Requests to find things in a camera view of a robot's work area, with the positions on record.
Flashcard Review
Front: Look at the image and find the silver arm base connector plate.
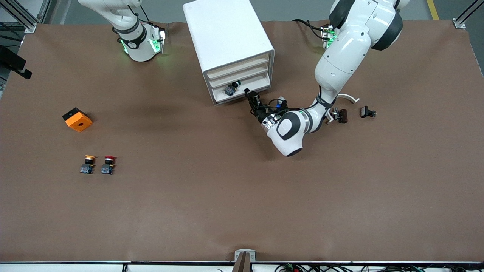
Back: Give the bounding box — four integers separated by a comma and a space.
150, 26, 167, 54
321, 25, 337, 49

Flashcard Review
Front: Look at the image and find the white half-ring pipe clamp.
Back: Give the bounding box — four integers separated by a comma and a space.
326, 93, 360, 124

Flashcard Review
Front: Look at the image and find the yellow mushroom pushbutton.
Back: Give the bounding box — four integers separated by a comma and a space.
80, 155, 96, 175

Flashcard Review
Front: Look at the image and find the aluminium frame post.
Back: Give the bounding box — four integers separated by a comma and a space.
0, 0, 50, 34
453, 0, 484, 29

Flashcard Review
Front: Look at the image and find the red mushroom pushbutton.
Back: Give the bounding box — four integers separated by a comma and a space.
101, 155, 117, 175

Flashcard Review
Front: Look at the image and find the grey metal table bracket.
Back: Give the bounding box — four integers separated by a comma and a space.
234, 249, 256, 272

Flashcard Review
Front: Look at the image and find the white tray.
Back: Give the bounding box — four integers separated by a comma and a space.
211, 77, 273, 106

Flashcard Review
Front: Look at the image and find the green mushroom pushbutton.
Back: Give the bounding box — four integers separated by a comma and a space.
224, 81, 242, 97

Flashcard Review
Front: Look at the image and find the orange button enclosure box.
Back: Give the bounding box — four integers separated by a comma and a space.
62, 108, 93, 133

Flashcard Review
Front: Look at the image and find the black arm base cable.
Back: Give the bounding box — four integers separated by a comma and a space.
292, 19, 326, 40

